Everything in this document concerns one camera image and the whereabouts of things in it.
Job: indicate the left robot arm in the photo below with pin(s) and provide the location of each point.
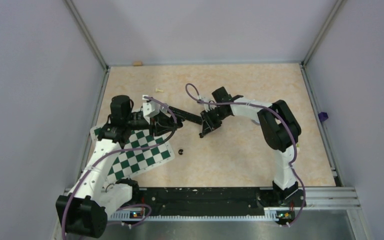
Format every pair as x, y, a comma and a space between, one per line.
85, 210

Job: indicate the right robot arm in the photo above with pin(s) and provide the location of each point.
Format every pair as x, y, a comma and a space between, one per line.
279, 127

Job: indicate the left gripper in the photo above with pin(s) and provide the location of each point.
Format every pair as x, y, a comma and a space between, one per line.
162, 122

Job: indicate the green white chessboard mat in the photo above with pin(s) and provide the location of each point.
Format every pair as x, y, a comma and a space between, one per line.
150, 152

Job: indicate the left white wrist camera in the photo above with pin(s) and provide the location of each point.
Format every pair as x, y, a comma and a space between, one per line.
150, 108

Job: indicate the black glitter microphone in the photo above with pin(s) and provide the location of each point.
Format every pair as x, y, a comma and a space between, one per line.
186, 116

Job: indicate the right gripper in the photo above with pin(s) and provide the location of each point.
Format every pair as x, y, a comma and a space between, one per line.
208, 126

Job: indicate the purple small object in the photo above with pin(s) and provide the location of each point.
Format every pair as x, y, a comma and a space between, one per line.
323, 116

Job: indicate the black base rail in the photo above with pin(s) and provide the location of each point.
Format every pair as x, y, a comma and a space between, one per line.
219, 203

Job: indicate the cork stopper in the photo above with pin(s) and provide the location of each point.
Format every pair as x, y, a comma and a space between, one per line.
137, 63

